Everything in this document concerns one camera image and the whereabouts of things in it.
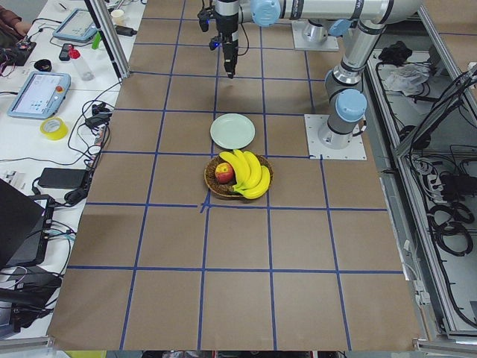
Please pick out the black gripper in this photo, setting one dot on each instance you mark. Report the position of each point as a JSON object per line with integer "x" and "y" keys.
{"x": 228, "y": 27}

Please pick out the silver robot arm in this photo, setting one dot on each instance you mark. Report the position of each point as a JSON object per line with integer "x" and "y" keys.
{"x": 266, "y": 13}
{"x": 347, "y": 104}

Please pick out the pale green plate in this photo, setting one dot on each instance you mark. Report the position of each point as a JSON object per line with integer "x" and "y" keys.
{"x": 232, "y": 131}

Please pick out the red yellow apple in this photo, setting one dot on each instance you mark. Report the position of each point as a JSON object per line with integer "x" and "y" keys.
{"x": 224, "y": 173}

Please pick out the yellow banana bunch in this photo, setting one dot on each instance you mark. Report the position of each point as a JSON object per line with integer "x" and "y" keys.
{"x": 253, "y": 177}

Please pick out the paper cup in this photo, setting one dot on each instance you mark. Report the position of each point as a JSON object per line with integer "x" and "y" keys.
{"x": 118, "y": 17}

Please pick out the woven wicker basket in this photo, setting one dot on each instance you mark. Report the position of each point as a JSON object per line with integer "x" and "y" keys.
{"x": 220, "y": 189}

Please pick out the clear bottle red cap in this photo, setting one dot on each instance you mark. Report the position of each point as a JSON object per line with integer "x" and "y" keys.
{"x": 80, "y": 64}

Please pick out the blue teach pendant far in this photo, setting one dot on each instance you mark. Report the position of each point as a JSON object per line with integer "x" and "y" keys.
{"x": 77, "y": 27}

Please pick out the blue teach pendant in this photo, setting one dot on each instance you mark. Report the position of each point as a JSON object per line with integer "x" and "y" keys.
{"x": 77, "y": 27}
{"x": 41, "y": 95}

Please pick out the yellow tape roll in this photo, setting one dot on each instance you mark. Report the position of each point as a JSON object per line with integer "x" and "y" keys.
{"x": 54, "y": 128}

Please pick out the blue teach pendant near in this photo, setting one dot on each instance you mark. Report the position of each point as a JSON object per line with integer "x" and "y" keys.
{"x": 41, "y": 95}

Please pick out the black power adapter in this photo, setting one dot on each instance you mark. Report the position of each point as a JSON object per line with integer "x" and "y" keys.
{"x": 58, "y": 178}

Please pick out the black laptop computer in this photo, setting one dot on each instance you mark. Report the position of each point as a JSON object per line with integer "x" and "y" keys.
{"x": 24, "y": 224}

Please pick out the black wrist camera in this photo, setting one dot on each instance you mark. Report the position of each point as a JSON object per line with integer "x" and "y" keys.
{"x": 203, "y": 18}

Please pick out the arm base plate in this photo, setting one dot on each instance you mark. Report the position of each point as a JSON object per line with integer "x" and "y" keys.
{"x": 312, "y": 35}
{"x": 324, "y": 144}

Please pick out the aluminium frame post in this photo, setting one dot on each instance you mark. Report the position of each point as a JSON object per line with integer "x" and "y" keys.
{"x": 104, "y": 24}

